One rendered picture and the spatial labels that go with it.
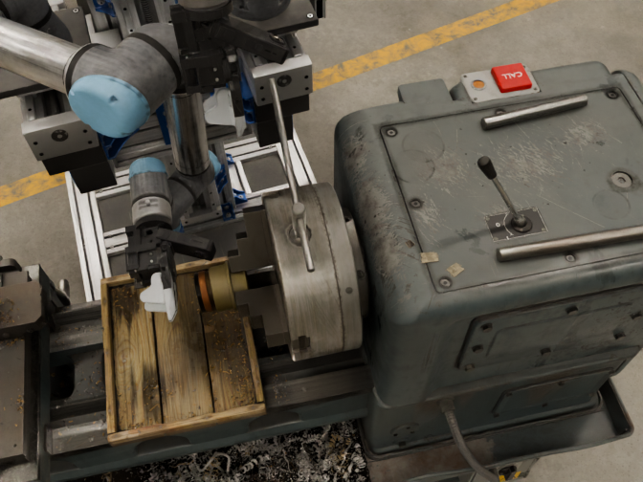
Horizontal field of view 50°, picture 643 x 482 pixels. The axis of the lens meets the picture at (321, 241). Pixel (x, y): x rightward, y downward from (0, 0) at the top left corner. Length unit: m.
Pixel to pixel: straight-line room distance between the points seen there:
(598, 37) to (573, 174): 2.34
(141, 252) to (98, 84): 0.34
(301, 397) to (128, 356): 0.36
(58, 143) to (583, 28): 2.62
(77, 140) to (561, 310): 1.04
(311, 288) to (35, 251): 1.80
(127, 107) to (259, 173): 1.43
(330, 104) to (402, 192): 1.89
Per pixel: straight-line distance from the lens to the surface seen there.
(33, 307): 1.44
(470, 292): 1.10
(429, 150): 1.25
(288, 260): 1.14
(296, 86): 1.62
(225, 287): 1.25
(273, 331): 1.20
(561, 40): 3.51
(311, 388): 1.43
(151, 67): 1.19
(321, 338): 1.20
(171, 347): 1.47
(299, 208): 1.08
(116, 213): 2.54
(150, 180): 1.42
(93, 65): 1.20
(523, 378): 1.49
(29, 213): 2.93
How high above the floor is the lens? 2.20
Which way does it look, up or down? 57 degrees down
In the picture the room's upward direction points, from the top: 1 degrees counter-clockwise
